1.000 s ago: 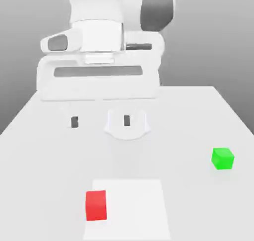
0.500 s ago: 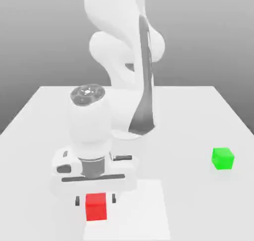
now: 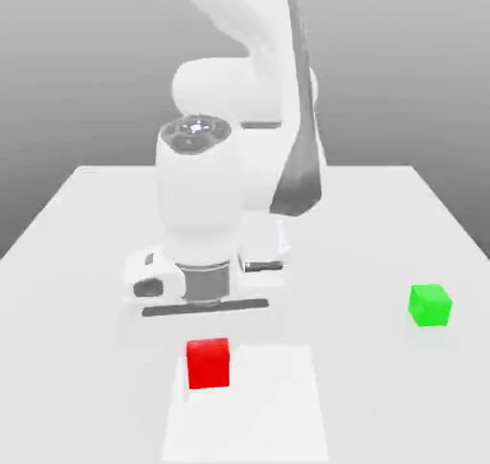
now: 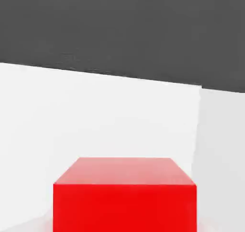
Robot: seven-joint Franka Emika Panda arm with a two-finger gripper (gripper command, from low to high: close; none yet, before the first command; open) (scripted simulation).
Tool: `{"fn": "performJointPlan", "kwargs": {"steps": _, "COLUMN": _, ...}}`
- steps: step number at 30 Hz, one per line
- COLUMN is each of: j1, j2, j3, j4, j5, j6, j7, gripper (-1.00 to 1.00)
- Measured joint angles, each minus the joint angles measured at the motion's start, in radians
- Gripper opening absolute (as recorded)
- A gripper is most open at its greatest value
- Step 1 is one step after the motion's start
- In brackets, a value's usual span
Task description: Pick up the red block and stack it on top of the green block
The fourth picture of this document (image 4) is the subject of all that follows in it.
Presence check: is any small red cube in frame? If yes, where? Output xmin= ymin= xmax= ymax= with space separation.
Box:
xmin=53 ymin=156 xmax=197 ymax=232

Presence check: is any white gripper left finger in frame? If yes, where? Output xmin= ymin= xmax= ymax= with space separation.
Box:
xmin=9 ymin=214 xmax=54 ymax=232

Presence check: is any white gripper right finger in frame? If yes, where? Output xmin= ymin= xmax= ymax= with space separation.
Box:
xmin=196 ymin=217 xmax=226 ymax=232

